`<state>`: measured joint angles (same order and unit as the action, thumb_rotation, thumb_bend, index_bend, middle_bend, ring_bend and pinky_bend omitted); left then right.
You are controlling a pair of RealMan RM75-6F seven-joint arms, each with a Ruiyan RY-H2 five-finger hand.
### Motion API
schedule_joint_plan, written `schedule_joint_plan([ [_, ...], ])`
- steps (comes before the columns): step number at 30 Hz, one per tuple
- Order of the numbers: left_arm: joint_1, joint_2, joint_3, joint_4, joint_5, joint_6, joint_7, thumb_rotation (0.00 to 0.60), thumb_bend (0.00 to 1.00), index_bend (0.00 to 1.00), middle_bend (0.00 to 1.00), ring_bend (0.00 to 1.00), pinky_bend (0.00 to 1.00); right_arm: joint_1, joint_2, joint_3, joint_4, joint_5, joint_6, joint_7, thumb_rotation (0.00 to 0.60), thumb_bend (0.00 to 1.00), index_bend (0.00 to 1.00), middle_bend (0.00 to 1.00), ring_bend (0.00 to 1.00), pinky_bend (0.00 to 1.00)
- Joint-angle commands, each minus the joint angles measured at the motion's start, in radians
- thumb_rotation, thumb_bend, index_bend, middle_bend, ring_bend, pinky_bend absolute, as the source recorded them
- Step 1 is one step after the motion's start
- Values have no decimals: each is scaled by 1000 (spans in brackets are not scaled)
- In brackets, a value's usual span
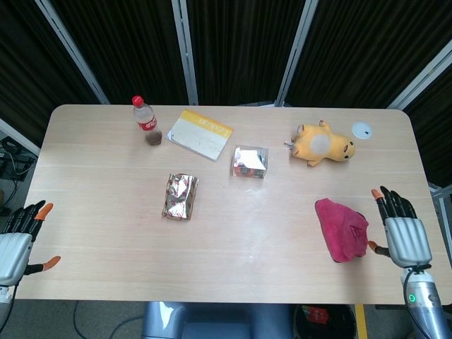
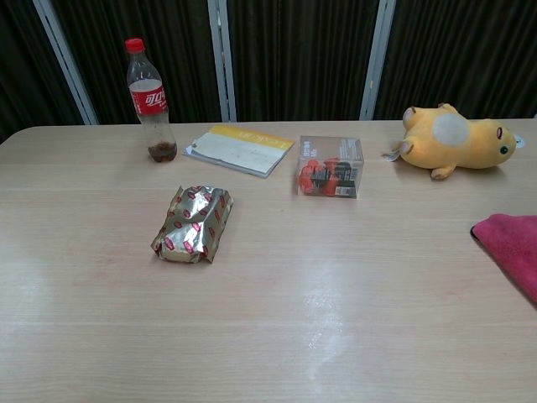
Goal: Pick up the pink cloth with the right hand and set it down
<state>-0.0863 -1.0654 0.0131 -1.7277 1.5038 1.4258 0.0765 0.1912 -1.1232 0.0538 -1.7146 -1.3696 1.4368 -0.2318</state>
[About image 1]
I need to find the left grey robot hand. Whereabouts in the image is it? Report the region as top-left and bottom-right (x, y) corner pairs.
(0, 200), (61, 287)

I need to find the yellow and white notebook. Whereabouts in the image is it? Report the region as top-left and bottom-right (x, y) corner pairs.
(165, 108), (234, 162)

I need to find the grey partition post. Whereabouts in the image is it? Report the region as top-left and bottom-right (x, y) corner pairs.
(34, 0), (111, 105)
(386, 45), (452, 110)
(0, 118), (42, 156)
(274, 0), (314, 107)
(171, 0), (199, 106)

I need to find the black cable bundle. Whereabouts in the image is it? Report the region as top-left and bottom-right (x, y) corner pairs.
(0, 136), (37, 213)

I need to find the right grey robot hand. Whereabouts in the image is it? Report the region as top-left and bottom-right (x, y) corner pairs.
(367, 186), (434, 271)

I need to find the black trash bin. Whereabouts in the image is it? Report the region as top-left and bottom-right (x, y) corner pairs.
(293, 303), (357, 339)

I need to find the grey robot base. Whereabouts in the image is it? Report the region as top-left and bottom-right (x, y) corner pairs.
(141, 302), (296, 339)

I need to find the yellow plush toy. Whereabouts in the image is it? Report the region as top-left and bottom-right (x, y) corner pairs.
(283, 119), (357, 169)

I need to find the gold foil snack package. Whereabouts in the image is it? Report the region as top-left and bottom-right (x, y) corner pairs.
(161, 172), (201, 222)

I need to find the black curtain panel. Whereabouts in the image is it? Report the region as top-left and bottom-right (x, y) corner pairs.
(0, 0), (107, 149)
(284, 0), (452, 109)
(185, 0), (307, 106)
(49, 0), (194, 106)

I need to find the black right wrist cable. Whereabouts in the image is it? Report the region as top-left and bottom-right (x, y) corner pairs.
(402, 267), (427, 339)

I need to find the cola bottle with red cap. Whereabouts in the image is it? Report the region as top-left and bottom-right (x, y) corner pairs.
(131, 95), (164, 146)

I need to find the clear box with orange items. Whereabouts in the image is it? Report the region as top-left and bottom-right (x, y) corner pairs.
(231, 144), (270, 180)

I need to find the pink cloth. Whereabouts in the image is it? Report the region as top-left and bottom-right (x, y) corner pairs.
(314, 197), (371, 264)

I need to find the black floor cable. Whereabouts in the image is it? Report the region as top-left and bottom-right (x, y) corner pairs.
(71, 301), (143, 339)

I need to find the grey metal frame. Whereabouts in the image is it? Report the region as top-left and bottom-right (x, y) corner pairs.
(428, 182), (452, 255)

